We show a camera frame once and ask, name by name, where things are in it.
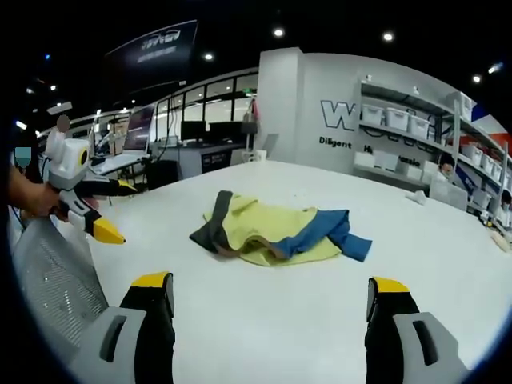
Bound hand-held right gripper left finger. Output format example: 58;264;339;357
66;271;177;384

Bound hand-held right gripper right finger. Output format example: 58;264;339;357
364;276;472;384

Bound yellow blue grey garment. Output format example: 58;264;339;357
188;190;374;268

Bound person's left hand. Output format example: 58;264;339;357
22;180;100;223

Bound black office chair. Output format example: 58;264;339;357
144;158;180;190

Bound grey mesh office chair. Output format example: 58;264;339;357
10;218;110;363

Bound large display screen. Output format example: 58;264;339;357
122;103;156;152

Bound grey office desk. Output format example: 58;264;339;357
158;140;251;177

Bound black computer monitor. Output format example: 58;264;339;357
208;121;246;142
180;120;207;142

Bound beige object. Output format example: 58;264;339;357
489;229;512;254

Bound small white cloth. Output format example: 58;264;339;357
405;190;432;206

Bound grey laptop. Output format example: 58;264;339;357
428;182;470;212

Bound dark hanging banner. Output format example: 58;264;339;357
102;18;200;83

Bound row of white storage bins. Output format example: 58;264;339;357
354;90;512;209

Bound grey metal shelf unit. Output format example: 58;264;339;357
353;74;512;227

